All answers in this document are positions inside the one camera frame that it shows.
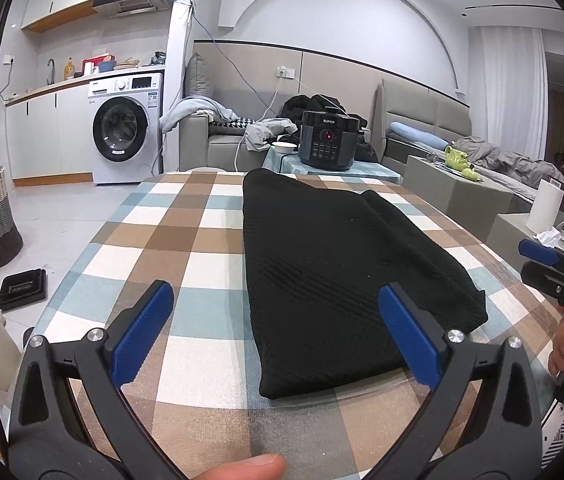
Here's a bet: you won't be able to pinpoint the green toy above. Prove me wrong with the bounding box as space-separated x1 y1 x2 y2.
444 145 470 168

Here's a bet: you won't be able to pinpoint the checkered blanket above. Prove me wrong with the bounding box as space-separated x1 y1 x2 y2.
37 170 563 480

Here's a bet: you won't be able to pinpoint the black white striped rug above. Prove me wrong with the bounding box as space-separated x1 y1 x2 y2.
542 400 564 466

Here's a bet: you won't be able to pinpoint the white paper towel roll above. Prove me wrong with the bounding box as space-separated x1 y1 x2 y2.
527 180 563 231

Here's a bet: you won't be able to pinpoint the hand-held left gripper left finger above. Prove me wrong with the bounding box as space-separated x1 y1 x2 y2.
8 280 178 480

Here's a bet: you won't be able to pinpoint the bed with grey duvet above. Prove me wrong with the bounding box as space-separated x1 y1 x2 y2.
369 77 548 201

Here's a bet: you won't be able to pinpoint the light blue pillow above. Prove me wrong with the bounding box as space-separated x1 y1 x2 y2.
389 121 450 148

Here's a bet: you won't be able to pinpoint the range hood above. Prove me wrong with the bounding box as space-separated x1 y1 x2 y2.
93 0 175 20

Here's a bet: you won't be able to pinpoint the large grey box cabinet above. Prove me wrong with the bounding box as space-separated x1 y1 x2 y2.
487 212 553 256

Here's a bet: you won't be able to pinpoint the small grey box cabinet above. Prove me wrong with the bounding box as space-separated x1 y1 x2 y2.
404 155 513 231

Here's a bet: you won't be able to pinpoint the white lower kitchen cabinets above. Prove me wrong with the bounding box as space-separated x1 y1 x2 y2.
4 92 94 181

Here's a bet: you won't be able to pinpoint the white curtain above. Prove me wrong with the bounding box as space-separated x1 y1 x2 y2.
479 25 548 161

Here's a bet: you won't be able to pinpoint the white washing machine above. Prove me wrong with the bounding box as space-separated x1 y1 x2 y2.
87 72 165 186

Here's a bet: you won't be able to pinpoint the grey cushion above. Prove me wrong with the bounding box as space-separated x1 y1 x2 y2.
183 53 215 98

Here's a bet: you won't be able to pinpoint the light grey throw blanket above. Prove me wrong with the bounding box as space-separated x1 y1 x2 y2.
159 96 238 133

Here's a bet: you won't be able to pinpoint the black knit sweater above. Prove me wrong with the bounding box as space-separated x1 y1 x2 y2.
242 169 489 401

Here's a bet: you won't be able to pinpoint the black electric pressure cooker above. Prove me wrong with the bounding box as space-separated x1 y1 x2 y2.
298 109 363 171

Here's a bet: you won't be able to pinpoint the person's right hand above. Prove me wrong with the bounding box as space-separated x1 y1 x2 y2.
547 317 564 376

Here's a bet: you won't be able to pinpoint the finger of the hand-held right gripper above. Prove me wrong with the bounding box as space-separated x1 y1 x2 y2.
520 255 564 306
518 239 561 267

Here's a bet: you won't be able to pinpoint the side table with checkered cloth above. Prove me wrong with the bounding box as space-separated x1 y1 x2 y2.
262 152 403 186

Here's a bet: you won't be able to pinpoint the grey sofa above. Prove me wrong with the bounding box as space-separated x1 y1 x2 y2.
178 52 303 173

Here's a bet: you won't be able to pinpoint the houndstooth cushion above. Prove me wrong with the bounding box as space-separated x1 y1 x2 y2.
209 115 258 128

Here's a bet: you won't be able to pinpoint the person's left hand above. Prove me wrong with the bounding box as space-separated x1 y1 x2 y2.
194 452 288 480

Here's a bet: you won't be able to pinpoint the black floor tray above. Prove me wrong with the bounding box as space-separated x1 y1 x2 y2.
0 269 49 311

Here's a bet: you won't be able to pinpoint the red box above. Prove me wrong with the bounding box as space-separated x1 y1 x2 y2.
81 55 115 75

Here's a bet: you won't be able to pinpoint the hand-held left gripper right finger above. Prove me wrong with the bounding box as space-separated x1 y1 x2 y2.
377 282 543 480

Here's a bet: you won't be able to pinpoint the grey white garment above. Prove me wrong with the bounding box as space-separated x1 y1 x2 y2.
244 117 298 152

